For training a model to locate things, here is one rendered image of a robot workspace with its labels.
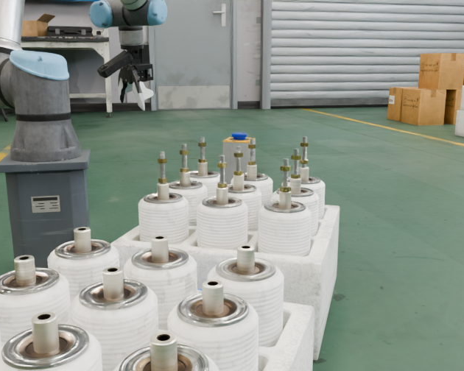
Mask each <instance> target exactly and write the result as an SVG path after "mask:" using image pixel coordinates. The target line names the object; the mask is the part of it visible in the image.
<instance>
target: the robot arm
mask: <svg viewBox="0 0 464 371"><path fill-rule="evenodd" d="M24 2H25V0H0V108H4V109H15V117H16V127H15V132H14V136H13V141H12V144H11V147H10V155H11V159H12V160H15V161H20V162H33V163H37V162H53V161H61V160H70V159H74V158H78V157H80V156H81V146H80V142H79V141H78V138H77V135H76V133H75V131H74V128H73V126H72V123H71V108H70V97H69V86H68V78H69V73H68V69H67V62H66V59H65V58H64V57H63V56H61V55H58V54H52V53H47V52H34V51H24V50H23V49H22V48H21V32H22V24H23V17H24ZM89 16H90V19H91V22H92V23H93V24H94V25H95V26H96V27H99V28H105V29H107V28H109V27H118V28H119V42H120V43H121V44H120V46H121V49H126V50H127V51H123V52H121V53H120V54H118V55H116V56H115V57H114V58H113V59H111V60H109V61H108V62H106V64H104V65H102V66H100V67H99V68H98V69H97V71H98V73H99V75H100V76H101V77H104V78H108V77H109V76H110V75H111V74H113V73H115V72H116V71H118V70H119V69H120V72H119V78H118V86H119V99H120V102H121V103H123V101H124V95H125V94H126V93H128V92H130V91H133V92H134V94H135V95H136V100H137V102H138V106H139V107H140V108H141V109H142V110H143V111H144V110H145V105H144V100H146V99H148V98H150V97H152V96H153V95H154V93H153V91H152V90H150V89H147V88H145V86H144V83H143V82H147V81H150V80H153V67H152V63H150V51H149V44H144V43H143V42H144V33H143V26H155V25H161V24H163V23H164V22H165V20H166V17H167V6H166V3H165V1H164V0H100V1H95V2H94V3H93V4H92V5H91V7H90V10H89ZM150 68H151V69H152V76H150V74H148V71H149V69H150Z"/></svg>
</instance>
